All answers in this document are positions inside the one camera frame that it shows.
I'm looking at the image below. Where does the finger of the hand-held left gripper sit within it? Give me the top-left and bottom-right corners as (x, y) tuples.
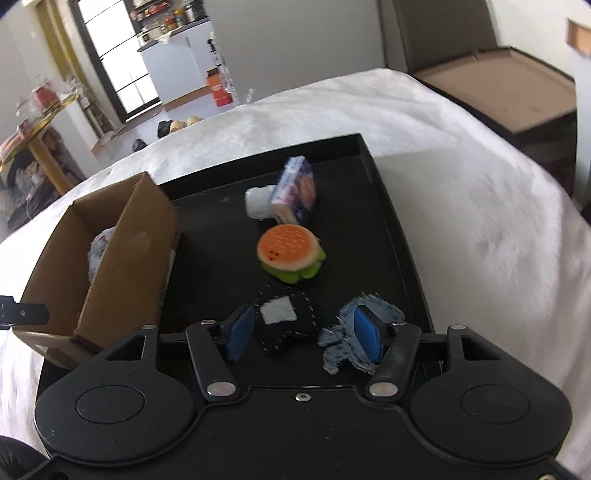
(0, 295), (50, 329)

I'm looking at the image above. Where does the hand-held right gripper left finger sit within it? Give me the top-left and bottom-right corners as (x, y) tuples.
(95, 305), (256, 401)

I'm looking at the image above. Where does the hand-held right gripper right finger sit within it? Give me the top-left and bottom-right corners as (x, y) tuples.
(353, 307), (504, 401)

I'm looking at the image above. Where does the frayed denim fabric piece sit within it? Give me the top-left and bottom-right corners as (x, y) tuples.
(318, 292), (407, 374)

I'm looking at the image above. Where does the black patch with white square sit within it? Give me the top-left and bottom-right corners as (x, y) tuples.
(253, 286), (322, 358)

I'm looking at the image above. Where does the burger plush toy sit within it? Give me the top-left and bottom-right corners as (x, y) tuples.
(257, 224), (327, 283)

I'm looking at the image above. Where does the black plastic tray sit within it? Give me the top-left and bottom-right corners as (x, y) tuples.
(39, 133), (437, 384)

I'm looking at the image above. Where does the brown cardboard box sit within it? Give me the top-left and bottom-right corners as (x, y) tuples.
(13, 172), (182, 369)

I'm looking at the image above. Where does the white cloth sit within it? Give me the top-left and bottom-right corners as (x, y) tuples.
(245, 185), (280, 221)

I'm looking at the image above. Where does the blue tissue packet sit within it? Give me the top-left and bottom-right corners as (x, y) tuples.
(268, 156), (318, 227)

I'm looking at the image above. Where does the grey fluffy plush toy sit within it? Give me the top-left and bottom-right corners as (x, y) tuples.
(88, 226), (116, 280)

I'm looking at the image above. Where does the yellow wooden table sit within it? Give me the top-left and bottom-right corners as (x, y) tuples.
(0, 99), (88, 195)

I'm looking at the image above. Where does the white fluffy blanket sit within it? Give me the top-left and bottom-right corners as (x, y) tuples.
(0, 68), (587, 462)

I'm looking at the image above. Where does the orange carton box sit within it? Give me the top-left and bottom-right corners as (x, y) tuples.
(205, 68), (233, 108)

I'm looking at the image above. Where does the black framed window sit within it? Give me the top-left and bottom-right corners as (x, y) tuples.
(74, 0), (162, 121)

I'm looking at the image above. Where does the white cabinet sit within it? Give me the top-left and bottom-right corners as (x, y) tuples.
(139, 21), (232, 112)

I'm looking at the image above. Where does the row of jars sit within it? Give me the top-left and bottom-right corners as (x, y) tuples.
(131, 0), (208, 34)

